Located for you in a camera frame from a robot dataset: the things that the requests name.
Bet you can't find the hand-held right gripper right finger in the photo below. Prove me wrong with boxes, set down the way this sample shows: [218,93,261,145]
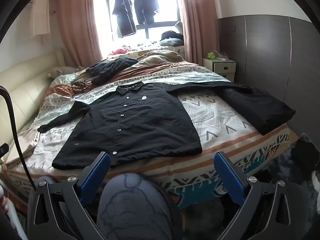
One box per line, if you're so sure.
[214,151,297,240]

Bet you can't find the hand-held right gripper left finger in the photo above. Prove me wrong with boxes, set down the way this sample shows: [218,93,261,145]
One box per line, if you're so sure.
[27,151,112,240]

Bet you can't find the black button shirt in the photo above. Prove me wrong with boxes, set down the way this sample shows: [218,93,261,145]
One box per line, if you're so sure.
[37,81,296,170]

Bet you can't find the red clothes pile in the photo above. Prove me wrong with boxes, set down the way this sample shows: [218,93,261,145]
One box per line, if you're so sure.
[109,45,133,55]

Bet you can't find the dark clothes pile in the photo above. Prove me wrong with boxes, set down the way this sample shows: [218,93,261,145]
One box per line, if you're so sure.
[160,30,184,47]

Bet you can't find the teal printed bed sheet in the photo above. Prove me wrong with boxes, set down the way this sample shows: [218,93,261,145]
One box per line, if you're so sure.
[172,175,240,205]

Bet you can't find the person's right leg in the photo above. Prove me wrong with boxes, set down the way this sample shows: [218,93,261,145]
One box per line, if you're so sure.
[96,173,180,240]

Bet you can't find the patterned white blanket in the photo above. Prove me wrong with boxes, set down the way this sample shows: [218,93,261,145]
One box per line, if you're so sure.
[5,67,298,205]

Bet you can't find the cream padded headboard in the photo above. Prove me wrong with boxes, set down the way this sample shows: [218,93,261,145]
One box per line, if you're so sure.
[0,50,65,145]

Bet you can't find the dark fluffy rug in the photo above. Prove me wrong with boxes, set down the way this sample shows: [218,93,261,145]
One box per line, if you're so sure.
[262,132,320,230]

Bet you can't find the pale green pillow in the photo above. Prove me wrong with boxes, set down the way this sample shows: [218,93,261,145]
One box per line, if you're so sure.
[49,74,80,87]

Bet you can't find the white nightstand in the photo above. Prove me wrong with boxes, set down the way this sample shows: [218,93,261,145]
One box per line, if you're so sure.
[202,57,237,82]

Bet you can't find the dark knitted sweater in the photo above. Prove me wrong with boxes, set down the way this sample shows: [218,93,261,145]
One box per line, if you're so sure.
[86,57,139,85]

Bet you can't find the orange and beige duvet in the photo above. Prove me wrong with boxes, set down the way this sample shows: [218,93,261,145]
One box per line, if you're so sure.
[100,50,200,80]

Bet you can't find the hanging white garment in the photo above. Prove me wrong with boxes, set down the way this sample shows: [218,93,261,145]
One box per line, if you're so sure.
[29,0,50,37]

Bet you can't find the pink curtain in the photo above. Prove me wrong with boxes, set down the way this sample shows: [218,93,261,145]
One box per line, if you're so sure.
[176,0,220,67]
[59,0,104,68]

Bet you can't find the black framed window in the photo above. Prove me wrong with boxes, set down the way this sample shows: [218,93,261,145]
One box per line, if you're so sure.
[105,0,182,42]

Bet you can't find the hanging dark jacket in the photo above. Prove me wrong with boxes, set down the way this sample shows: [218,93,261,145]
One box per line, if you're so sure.
[132,0,160,25]
[112,0,137,38]

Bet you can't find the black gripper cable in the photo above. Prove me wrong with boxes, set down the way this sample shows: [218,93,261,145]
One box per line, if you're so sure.
[0,85,35,193]

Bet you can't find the tangled black cables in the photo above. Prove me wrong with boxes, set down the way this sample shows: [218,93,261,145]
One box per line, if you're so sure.
[60,79,94,99]

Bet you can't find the white charger cables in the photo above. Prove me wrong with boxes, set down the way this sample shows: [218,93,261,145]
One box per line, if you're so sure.
[215,51,235,62]

